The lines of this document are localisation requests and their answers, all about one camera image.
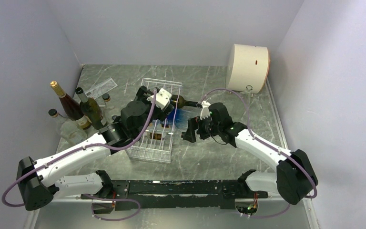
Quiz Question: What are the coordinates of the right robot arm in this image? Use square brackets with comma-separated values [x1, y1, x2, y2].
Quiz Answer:
[181, 102, 318, 205]

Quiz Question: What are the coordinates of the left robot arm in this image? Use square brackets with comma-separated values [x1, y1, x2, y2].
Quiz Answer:
[16, 86, 175, 211]

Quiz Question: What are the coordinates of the dark green wine bottle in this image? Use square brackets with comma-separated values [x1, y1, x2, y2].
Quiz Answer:
[171, 95, 201, 109]

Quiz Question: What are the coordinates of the cream cylindrical appliance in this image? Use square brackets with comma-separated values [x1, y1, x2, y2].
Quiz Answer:
[225, 44, 270, 94]

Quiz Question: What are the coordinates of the amber bottle gold cap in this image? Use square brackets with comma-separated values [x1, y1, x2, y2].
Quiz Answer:
[50, 81, 91, 130]

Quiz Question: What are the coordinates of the small clear glass bottle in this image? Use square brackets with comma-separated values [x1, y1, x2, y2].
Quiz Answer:
[245, 85, 253, 97]

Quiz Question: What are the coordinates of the clear bottle black gold cap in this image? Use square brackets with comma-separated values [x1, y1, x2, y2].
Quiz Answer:
[144, 128, 184, 141]

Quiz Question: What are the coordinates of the white wire wine rack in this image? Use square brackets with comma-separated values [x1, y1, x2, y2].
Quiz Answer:
[126, 78, 183, 163]

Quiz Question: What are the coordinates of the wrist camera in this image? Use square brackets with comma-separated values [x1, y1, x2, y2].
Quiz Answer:
[200, 101, 211, 120]
[155, 88, 172, 110]

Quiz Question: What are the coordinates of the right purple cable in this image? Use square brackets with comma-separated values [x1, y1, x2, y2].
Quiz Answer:
[199, 88, 318, 219]

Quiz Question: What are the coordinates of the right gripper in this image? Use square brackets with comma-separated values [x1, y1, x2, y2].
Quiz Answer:
[183, 112, 222, 143]

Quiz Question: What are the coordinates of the clear bottle blue emblem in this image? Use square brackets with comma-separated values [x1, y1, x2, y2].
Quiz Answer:
[102, 93, 116, 124]

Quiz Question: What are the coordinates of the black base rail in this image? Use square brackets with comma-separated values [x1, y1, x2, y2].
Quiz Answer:
[94, 179, 268, 211]

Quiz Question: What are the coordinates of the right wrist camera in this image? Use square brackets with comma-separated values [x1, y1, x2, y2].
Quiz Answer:
[200, 101, 211, 120]

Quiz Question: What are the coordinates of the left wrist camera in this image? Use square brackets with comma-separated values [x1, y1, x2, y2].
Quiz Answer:
[155, 88, 172, 110]

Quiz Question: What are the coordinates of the green wine bottle white label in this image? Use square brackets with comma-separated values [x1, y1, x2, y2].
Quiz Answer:
[75, 87, 107, 130]

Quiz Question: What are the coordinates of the clear bottle cork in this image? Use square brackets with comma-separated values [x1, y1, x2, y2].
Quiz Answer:
[48, 108, 87, 146]

